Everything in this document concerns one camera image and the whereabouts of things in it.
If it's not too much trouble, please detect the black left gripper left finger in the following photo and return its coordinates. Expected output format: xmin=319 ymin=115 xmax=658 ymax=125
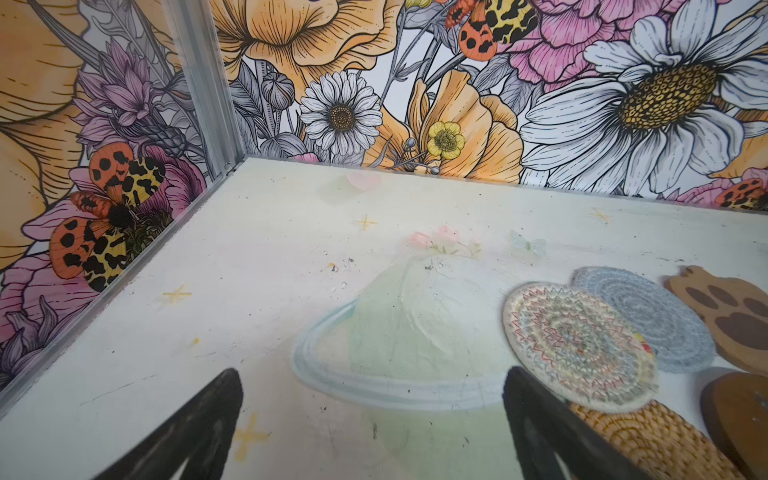
xmin=97 ymin=368 xmax=244 ymax=479

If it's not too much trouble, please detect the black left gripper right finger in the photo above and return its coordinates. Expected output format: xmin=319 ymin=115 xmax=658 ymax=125
xmin=502 ymin=366 xmax=649 ymax=479

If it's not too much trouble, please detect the multicolour woven round coaster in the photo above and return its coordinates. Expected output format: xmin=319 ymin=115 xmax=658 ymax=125
xmin=502 ymin=282 xmax=658 ymax=413

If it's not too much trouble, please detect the rattan wicker round coaster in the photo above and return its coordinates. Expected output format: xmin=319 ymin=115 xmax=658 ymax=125
xmin=569 ymin=400 xmax=744 ymax=479

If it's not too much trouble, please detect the grey-blue woven round coaster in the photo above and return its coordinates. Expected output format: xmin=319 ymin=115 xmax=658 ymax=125
xmin=571 ymin=266 xmax=716 ymax=374

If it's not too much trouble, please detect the scratched brown wooden round coaster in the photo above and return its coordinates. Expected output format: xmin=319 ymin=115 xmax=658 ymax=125
xmin=700 ymin=372 xmax=768 ymax=479

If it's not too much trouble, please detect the cork paw print coaster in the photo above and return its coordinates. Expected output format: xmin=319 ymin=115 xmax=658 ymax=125
xmin=664 ymin=266 xmax=767 ymax=376

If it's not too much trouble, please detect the left aluminium corner post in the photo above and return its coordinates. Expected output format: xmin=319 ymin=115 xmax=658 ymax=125
xmin=165 ymin=0 xmax=245 ymax=181

